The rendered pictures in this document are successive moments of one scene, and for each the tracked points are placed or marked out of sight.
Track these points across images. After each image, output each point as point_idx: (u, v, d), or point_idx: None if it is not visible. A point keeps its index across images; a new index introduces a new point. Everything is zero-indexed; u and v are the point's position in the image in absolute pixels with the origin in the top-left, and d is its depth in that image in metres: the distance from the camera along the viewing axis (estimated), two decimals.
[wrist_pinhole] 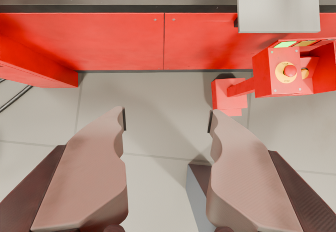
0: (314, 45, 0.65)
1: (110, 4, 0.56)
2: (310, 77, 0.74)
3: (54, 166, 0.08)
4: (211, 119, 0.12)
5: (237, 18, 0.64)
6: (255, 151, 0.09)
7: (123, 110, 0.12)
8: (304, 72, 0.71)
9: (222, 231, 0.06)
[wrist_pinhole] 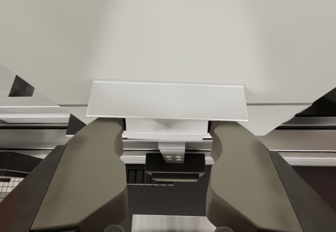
0: None
1: None
2: None
3: (54, 166, 0.08)
4: None
5: None
6: (255, 151, 0.09)
7: None
8: None
9: (222, 231, 0.06)
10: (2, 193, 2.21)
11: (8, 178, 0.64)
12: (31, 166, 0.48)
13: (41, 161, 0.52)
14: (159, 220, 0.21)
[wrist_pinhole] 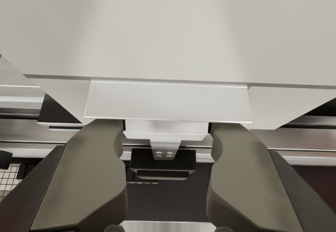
0: None
1: None
2: None
3: (53, 166, 0.08)
4: None
5: None
6: (256, 151, 0.09)
7: None
8: None
9: (222, 231, 0.06)
10: None
11: None
12: None
13: (10, 155, 0.46)
14: (151, 228, 0.17)
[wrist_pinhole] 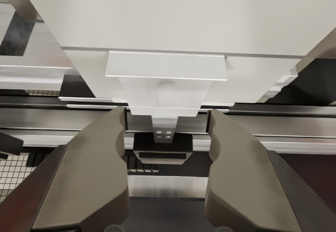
0: None
1: None
2: None
3: (55, 165, 0.08)
4: (209, 119, 0.12)
5: None
6: (254, 150, 0.09)
7: (124, 110, 0.12)
8: None
9: (222, 231, 0.06)
10: None
11: None
12: (10, 146, 0.46)
13: (21, 142, 0.49)
14: (153, 180, 0.21)
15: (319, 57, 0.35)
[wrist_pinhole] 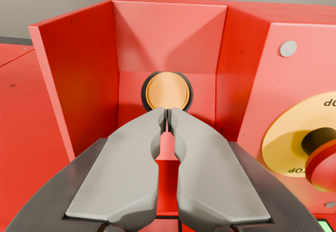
0: (173, 228, 0.16)
1: None
2: (126, 74, 0.19)
3: (94, 157, 0.08)
4: (170, 118, 0.12)
5: None
6: (217, 144, 0.09)
7: (164, 112, 0.12)
8: (166, 103, 0.17)
9: (222, 231, 0.06)
10: None
11: None
12: None
13: None
14: None
15: None
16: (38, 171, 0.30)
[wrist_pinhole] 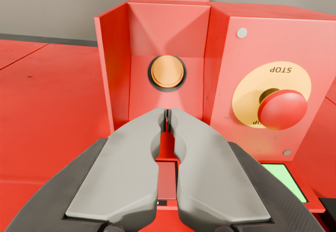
0: (171, 167, 0.22)
1: None
2: (136, 57, 0.25)
3: (94, 157, 0.08)
4: (170, 118, 0.12)
5: None
6: (217, 144, 0.09)
7: (164, 112, 0.12)
8: (166, 78, 0.23)
9: (222, 231, 0.06)
10: None
11: None
12: None
13: None
14: None
15: None
16: (61, 143, 0.36)
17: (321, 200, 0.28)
